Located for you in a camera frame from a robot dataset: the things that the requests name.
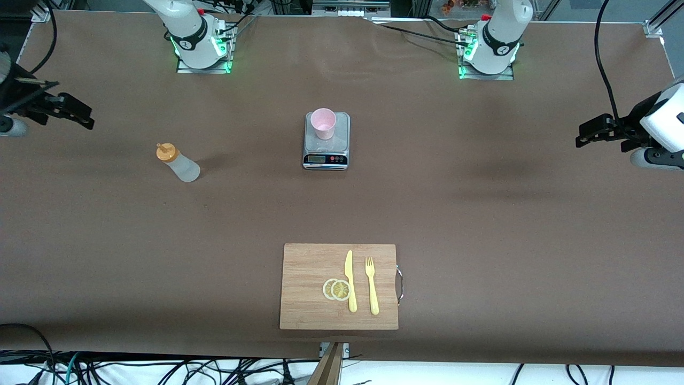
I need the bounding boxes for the wooden cutting board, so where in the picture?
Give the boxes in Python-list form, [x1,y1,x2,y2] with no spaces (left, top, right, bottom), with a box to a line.
[279,243,399,330]

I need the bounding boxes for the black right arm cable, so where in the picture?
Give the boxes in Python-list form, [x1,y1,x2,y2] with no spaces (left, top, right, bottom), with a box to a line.
[29,0,58,74]

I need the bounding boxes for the yellow plastic fork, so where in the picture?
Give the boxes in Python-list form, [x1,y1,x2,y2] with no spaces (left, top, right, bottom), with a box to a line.
[364,257,380,315]

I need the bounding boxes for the silver kitchen scale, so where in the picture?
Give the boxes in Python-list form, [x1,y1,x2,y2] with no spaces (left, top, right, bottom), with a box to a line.
[302,111,351,171]

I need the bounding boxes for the aluminium frame corner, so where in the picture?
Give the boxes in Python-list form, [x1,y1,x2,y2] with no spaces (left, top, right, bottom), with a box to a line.
[644,0,684,38]

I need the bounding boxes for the yellow plastic knife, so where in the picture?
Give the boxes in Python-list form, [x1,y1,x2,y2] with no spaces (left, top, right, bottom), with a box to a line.
[344,250,358,313]

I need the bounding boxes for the black looped floor cable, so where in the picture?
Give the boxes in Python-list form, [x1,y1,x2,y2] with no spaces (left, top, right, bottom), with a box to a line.
[0,323,57,385]

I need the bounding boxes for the short black table cable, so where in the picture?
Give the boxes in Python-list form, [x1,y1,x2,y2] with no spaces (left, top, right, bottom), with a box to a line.
[425,15,471,34]

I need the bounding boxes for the pink plastic cup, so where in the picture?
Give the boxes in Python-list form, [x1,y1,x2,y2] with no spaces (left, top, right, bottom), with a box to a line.
[311,108,337,141]

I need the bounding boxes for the teal floor cable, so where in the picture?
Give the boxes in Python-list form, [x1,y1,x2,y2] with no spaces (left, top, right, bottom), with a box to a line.
[63,352,82,385]

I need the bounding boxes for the long black table cable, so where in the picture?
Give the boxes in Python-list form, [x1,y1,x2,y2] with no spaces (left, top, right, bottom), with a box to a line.
[369,20,471,46]

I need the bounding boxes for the grey power strip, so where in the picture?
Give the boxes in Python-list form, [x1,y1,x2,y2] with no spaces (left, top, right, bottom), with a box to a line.
[313,0,391,18]

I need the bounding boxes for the translucent sauce bottle orange cap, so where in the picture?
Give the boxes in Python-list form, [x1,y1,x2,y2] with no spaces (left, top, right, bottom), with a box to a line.
[156,142,201,183]

